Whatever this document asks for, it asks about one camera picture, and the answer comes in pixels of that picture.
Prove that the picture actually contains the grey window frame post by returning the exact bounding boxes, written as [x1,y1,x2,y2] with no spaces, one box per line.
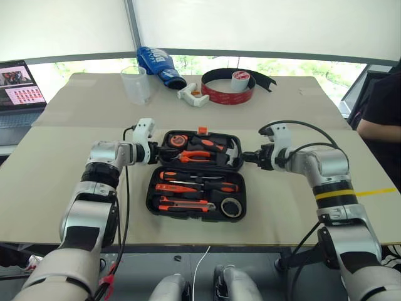
[123,0,143,51]

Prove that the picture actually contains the orange handled pliers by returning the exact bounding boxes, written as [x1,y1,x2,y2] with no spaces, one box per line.
[170,149,212,164]

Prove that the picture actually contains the person in black shirt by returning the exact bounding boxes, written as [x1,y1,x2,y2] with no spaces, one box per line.
[357,56,401,193]

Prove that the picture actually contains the orange voltage tester pen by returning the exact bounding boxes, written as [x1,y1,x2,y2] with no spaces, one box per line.
[155,183,205,193]

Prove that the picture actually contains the open grey laptop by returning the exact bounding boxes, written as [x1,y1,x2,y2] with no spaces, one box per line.
[0,60,48,147]

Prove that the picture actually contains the white red sneaker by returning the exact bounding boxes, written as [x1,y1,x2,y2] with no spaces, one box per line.
[27,254,44,271]

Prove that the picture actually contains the white hanging cable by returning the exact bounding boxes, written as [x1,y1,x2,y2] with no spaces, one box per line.
[191,245,212,301]

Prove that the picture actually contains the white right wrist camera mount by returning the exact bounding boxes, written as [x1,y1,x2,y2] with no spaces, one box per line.
[261,124,294,172]

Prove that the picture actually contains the red cable tie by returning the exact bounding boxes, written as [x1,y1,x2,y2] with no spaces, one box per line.
[98,265,117,287]

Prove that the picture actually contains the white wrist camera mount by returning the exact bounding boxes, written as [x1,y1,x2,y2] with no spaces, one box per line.
[261,124,294,172]
[130,118,157,166]

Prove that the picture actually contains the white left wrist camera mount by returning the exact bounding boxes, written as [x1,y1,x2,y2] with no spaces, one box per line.
[130,118,157,166]

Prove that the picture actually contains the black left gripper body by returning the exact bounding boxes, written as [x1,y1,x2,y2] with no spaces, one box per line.
[146,141,164,166]

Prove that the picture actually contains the black electrical tape roll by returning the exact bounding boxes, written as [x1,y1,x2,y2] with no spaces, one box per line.
[219,197,243,219]

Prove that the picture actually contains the hammer with orange black grip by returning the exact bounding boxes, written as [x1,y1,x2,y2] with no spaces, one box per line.
[189,136,241,167]

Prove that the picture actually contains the white plastic clamp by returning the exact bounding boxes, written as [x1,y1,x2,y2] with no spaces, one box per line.
[177,83,210,108]

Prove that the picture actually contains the blue snack bag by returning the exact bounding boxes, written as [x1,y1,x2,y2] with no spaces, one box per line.
[136,46,188,91]

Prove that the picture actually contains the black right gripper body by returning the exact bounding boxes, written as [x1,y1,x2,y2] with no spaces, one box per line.
[255,144,277,172]

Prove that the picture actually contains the clear plastic measuring cup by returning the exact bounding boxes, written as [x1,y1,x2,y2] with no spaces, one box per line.
[120,65,152,106]

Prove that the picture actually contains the silver rounded shape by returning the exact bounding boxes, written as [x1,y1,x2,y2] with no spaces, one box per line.
[148,273,192,301]
[213,265,263,301]

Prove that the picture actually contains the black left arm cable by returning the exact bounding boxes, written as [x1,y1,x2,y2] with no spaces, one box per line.
[93,125,139,301]

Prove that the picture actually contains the screwdriver with black orange-tipped handle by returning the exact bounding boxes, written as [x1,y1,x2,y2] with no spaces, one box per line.
[169,179,240,194]

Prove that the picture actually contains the screwdriver with orange black handle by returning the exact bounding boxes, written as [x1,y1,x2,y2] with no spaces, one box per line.
[159,171,225,182]

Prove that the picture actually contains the orange black utility knife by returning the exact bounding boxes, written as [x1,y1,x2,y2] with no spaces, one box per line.
[157,196,217,214]

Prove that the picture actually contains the yellow tape strip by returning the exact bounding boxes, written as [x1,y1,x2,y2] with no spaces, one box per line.
[357,187,397,197]

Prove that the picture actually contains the black plastic tool case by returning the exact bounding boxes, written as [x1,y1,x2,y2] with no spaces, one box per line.
[146,126,247,223]

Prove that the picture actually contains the white tape roll red print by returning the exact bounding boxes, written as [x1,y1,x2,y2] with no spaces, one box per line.
[231,70,251,93]

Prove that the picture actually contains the red black coiled band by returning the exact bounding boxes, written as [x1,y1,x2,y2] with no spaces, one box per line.
[200,67,278,106]

